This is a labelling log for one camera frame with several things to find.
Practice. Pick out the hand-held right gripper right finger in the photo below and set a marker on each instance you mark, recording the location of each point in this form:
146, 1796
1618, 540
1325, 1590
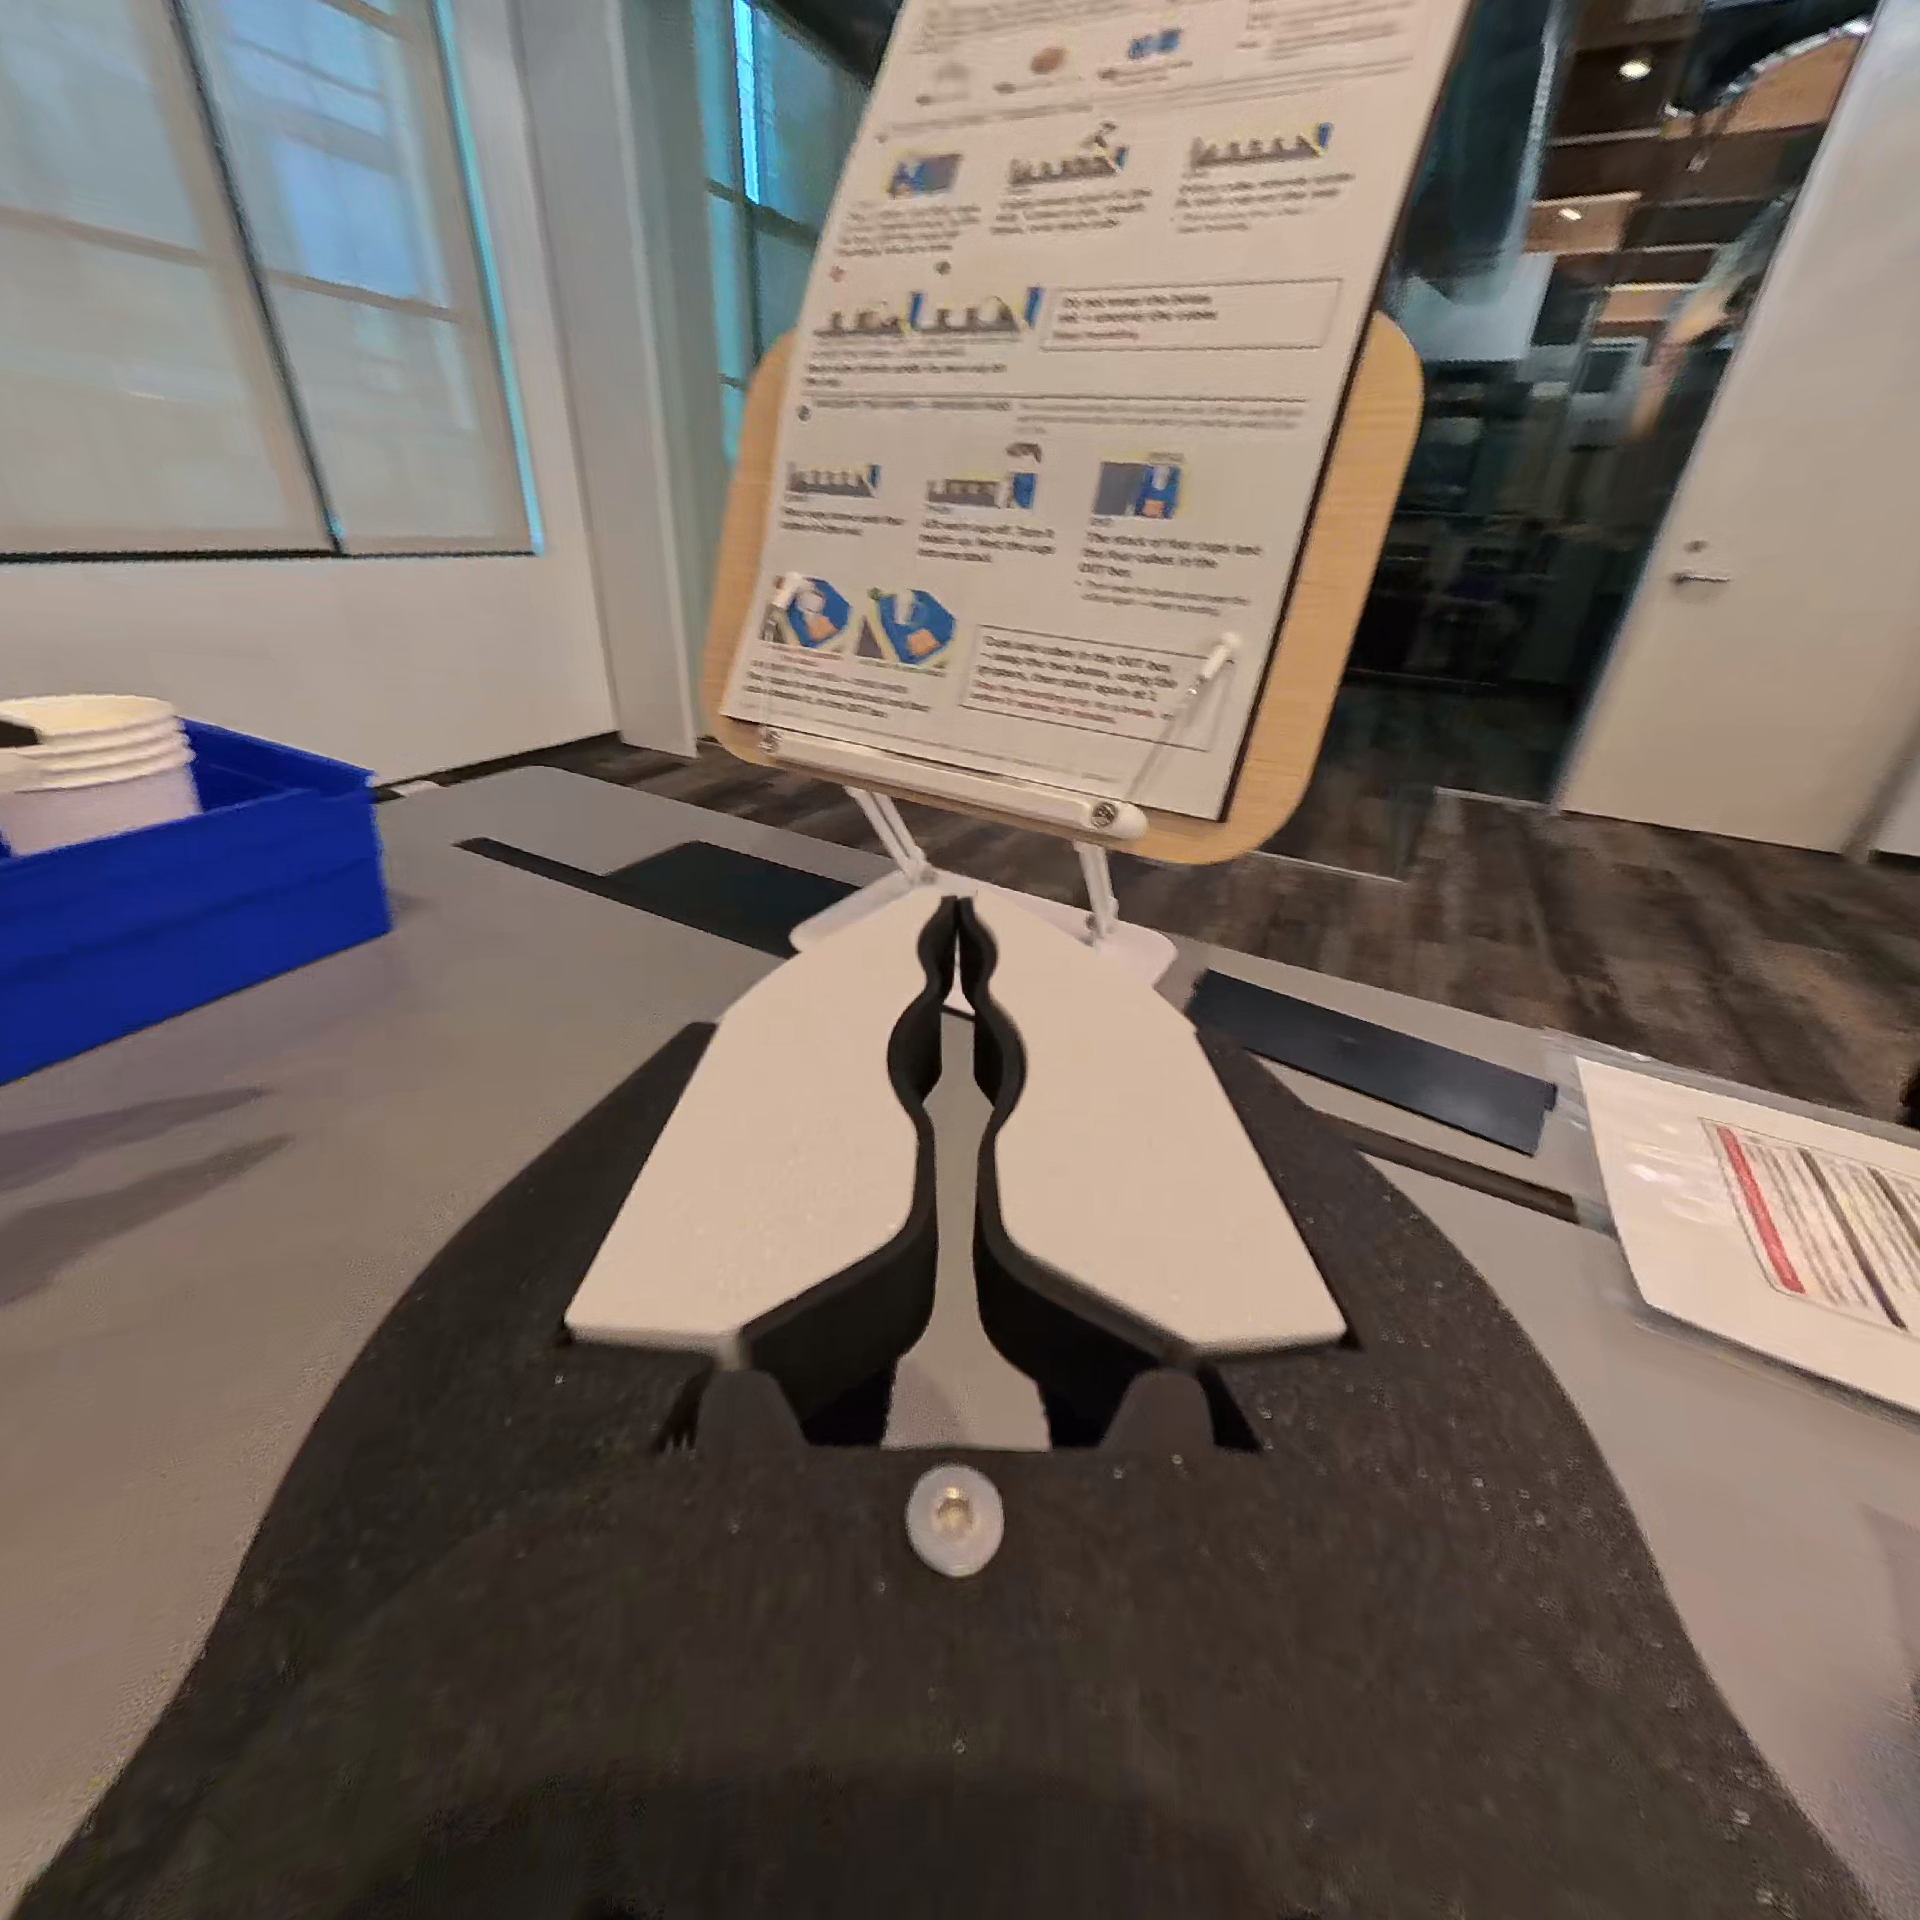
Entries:
1171, 1184

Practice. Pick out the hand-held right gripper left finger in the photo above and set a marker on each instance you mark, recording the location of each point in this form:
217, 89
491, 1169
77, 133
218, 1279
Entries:
750, 1171

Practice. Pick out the blue plastic bin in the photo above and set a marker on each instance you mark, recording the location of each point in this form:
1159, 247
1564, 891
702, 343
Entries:
180, 914

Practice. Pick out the black flat strip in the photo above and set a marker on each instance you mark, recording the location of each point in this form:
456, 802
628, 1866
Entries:
1351, 1050

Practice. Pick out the paper sheet in plastic sleeve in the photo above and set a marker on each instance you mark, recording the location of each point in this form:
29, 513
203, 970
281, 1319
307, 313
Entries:
1680, 1201

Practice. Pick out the printed instruction sheet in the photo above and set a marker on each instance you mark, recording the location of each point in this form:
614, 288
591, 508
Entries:
1050, 374

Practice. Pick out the white door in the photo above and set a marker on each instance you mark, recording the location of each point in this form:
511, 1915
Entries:
1770, 600

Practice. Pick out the narrow glass window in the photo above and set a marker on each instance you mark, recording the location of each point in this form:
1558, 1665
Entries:
780, 181

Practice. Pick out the window with white blinds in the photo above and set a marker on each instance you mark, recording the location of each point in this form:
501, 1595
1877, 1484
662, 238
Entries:
225, 301

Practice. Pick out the wooden shelving behind glass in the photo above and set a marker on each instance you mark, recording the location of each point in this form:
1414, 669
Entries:
1650, 181

